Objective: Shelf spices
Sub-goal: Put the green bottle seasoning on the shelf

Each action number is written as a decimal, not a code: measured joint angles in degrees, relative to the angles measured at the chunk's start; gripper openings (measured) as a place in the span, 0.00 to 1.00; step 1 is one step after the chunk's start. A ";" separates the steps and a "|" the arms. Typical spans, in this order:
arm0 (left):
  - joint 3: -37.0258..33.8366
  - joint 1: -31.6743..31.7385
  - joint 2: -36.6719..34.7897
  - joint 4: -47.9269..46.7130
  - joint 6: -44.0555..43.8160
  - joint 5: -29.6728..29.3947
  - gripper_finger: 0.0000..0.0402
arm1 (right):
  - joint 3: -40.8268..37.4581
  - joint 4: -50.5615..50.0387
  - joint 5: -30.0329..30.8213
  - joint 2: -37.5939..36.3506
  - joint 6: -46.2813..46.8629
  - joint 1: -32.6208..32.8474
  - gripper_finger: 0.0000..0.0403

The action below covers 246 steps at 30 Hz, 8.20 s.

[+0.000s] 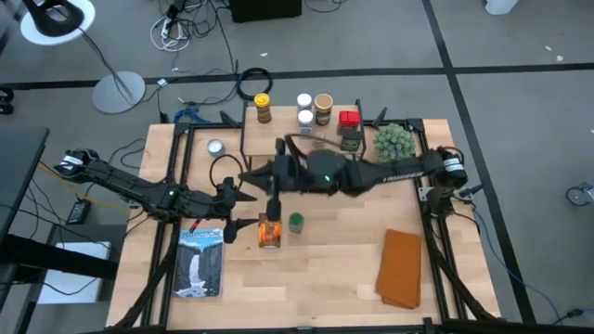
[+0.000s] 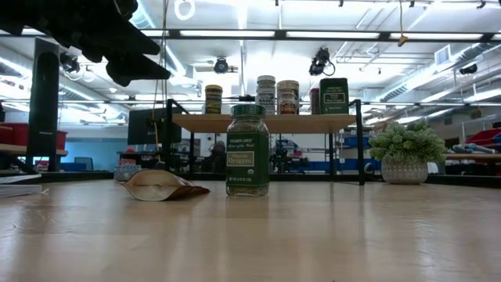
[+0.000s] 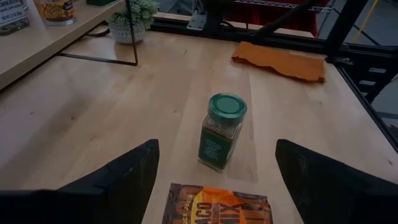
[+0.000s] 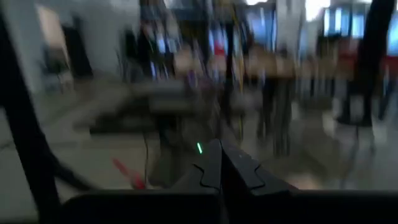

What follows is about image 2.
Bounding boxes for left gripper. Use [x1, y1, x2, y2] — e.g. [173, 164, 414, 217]
[34, 0, 172, 88]

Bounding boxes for yellow lid spice jar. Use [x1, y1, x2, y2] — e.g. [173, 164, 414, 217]
[204, 84, 224, 115]

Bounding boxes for orange taco mix packet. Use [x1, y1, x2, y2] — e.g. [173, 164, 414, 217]
[122, 168, 211, 202]

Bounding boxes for white lid seasoning jar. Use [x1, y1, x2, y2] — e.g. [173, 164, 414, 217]
[255, 74, 278, 116]

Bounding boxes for green lid oregano glass jar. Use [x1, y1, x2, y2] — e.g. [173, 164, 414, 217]
[225, 103, 271, 198]

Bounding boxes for gold lid spice jar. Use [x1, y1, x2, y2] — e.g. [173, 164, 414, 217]
[276, 79, 301, 115]

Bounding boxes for green black pepper tin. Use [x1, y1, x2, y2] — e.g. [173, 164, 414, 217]
[319, 77, 350, 115]

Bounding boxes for wooden shelf black metal legs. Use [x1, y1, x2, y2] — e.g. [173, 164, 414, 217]
[163, 98, 366, 186]

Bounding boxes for black computer monitor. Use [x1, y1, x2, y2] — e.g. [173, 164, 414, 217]
[127, 107, 183, 146]

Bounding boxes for blue patterned candle tin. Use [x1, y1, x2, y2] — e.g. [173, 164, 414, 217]
[114, 163, 142, 183]

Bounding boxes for red storage bin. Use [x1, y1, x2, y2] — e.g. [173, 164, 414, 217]
[464, 128, 501, 146]
[0, 122, 68, 150]

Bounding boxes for person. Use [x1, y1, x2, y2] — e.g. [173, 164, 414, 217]
[209, 140, 229, 174]

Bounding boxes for yellow hanging tag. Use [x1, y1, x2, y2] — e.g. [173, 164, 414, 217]
[397, 0, 409, 48]

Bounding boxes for potted green succulent plant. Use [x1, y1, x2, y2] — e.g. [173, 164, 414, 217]
[369, 119, 447, 186]

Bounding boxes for wooden workbench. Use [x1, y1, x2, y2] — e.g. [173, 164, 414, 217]
[442, 152, 501, 176]

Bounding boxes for yellow cable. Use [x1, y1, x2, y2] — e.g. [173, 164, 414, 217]
[153, 119, 162, 164]

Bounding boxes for black overhead camera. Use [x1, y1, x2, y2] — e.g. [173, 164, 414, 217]
[213, 57, 239, 74]

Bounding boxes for black aluminium frame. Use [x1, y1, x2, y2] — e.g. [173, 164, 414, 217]
[0, 27, 501, 190]

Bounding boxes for black camera with cable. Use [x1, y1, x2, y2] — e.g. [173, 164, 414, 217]
[308, 46, 337, 78]

